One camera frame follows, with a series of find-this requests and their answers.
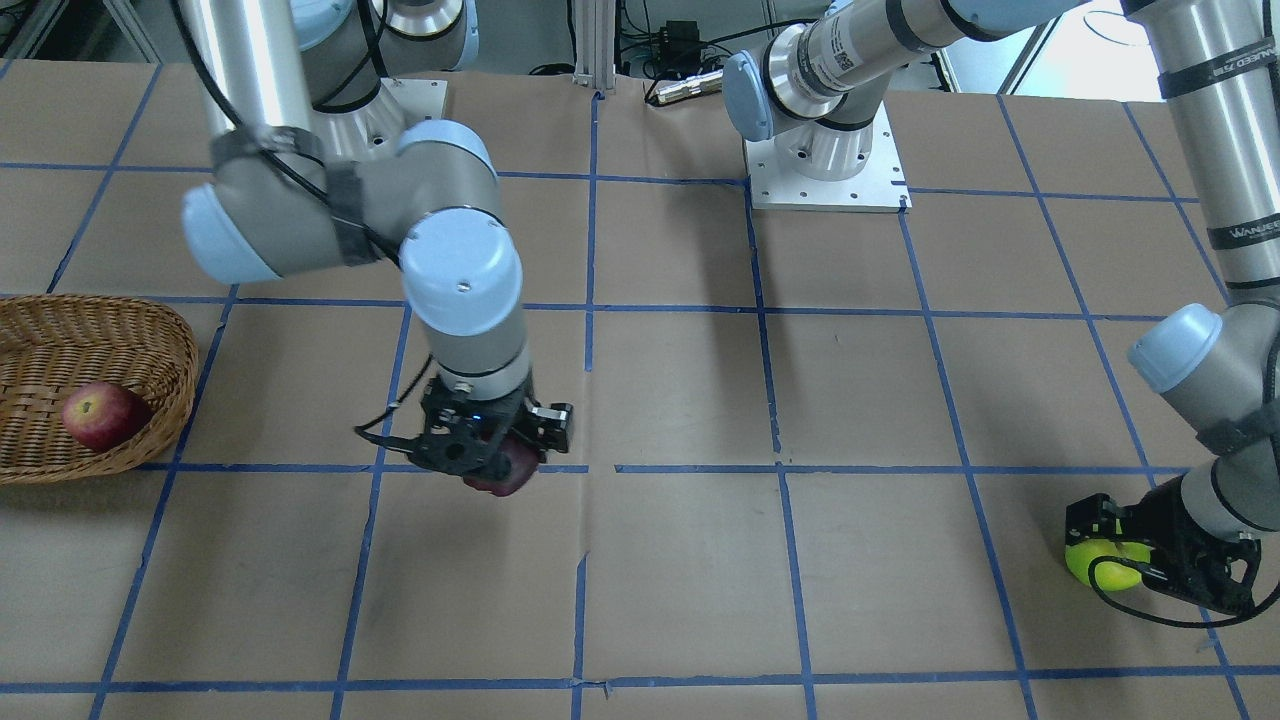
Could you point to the red yellow apple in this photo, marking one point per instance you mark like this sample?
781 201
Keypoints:
103 415

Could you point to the wicker basket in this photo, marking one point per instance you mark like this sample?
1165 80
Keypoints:
55 345

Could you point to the aluminium frame post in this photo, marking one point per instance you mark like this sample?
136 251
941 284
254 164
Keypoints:
594 39

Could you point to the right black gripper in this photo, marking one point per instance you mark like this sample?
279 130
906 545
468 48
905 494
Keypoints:
549 419

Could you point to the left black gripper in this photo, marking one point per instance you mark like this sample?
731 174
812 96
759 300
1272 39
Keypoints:
1178 535

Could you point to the green apple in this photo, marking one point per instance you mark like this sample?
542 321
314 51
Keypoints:
1094 558

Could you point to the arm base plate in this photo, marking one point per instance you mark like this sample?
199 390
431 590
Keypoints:
410 100
816 168

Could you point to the dark purple apple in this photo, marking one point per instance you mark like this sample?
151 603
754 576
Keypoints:
511 467

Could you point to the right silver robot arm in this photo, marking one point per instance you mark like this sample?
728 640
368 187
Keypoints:
318 163

